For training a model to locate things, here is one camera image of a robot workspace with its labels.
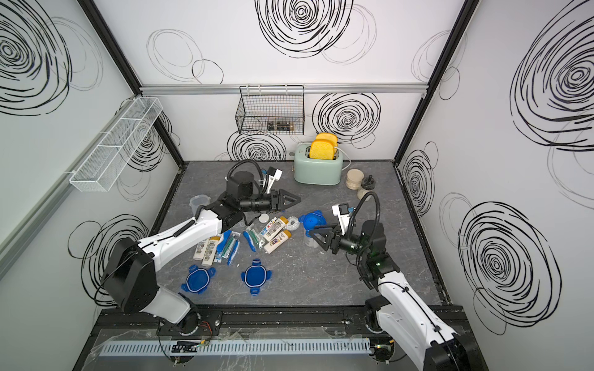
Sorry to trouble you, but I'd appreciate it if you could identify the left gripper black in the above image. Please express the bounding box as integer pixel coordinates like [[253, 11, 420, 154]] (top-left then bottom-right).
[[240, 191, 301, 215]]

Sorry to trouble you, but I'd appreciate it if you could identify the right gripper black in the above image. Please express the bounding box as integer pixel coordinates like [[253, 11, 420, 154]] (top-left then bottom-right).
[[310, 223, 371, 260]]

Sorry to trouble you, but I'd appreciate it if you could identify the clear container blue lid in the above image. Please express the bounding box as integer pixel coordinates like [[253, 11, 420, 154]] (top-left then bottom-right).
[[298, 210, 326, 248]]

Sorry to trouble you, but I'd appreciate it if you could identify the clear plastic container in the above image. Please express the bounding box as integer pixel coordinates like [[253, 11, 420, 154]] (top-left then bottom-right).
[[189, 194, 211, 216]]

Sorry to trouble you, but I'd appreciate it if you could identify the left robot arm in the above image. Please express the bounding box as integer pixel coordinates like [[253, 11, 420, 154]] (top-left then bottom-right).
[[99, 161, 301, 335]]

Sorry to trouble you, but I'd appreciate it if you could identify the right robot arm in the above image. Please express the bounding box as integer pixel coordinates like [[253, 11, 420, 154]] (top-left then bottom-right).
[[311, 192, 484, 370]]

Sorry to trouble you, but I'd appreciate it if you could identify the mint green toaster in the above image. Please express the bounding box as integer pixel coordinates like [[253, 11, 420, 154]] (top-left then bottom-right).
[[293, 143, 351, 186]]

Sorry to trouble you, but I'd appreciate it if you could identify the yellow sponge toast front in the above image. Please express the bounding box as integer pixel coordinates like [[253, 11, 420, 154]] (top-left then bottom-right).
[[309, 139, 337, 161]]

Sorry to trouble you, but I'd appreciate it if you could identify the yellow sponge toast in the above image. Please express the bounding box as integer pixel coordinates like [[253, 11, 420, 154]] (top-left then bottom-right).
[[316, 133, 338, 147], [309, 139, 337, 161]]

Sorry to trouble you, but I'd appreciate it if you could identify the beige round jar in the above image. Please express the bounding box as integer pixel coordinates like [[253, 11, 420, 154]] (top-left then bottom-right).
[[345, 168, 364, 190]]

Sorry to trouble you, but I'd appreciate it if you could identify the small bottle black cap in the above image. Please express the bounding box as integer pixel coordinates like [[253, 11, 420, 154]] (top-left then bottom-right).
[[357, 175, 376, 200]]

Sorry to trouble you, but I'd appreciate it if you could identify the blue white toothbrush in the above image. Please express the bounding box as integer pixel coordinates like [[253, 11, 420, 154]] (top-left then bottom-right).
[[227, 241, 240, 266]]

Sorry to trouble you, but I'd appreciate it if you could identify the yellow sponge toast back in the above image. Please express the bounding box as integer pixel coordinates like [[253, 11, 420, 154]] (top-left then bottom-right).
[[316, 133, 338, 147]]

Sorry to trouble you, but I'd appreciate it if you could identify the white lotion tube orange cap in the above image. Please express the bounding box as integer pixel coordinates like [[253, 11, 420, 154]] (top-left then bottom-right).
[[193, 239, 209, 261]]

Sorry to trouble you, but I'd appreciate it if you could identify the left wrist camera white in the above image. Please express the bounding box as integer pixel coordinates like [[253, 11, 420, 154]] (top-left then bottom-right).
[[265, 167, 282, 193]]

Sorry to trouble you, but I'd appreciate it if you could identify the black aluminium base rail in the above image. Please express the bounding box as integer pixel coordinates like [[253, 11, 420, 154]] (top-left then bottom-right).
[[91, 305, 379, 335]]

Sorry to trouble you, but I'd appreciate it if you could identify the black wire wall basket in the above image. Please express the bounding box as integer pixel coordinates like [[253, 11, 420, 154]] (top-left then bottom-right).
[[235, 84, 306, 135]]

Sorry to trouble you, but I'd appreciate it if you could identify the white slotted cable duct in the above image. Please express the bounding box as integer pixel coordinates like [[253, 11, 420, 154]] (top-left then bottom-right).
[[98, 339, 371, 357]]

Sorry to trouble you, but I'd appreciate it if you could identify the white mesh wall shelf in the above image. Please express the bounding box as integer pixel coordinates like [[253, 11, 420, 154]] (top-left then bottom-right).
[[70, 97, 164, 193]]

